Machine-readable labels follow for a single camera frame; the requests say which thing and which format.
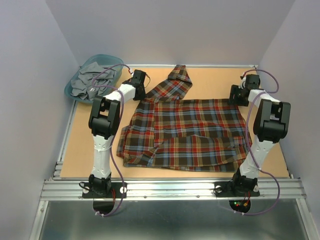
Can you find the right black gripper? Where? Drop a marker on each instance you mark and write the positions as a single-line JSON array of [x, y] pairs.
[[234, 89]]

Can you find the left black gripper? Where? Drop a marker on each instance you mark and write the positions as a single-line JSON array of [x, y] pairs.
[[142, 96]]

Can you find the plaid long sleeve shirt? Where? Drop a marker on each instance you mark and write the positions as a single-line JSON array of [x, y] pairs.
[[168, 131]]

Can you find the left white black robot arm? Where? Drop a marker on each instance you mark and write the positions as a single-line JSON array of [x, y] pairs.
[[104, 121]]

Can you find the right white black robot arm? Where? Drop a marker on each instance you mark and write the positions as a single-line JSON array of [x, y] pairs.
[[266, 124]]

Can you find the grey long sleeve shirt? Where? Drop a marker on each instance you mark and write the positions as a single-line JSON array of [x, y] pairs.
[[89, 83]]

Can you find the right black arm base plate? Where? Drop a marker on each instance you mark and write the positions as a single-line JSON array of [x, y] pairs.
[[229, 189]]

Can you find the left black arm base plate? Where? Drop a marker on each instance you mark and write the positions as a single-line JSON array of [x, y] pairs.
[[117, 191]]

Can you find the aluminium front rail frame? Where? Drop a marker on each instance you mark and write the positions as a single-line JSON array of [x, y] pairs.
[[179, 208]]

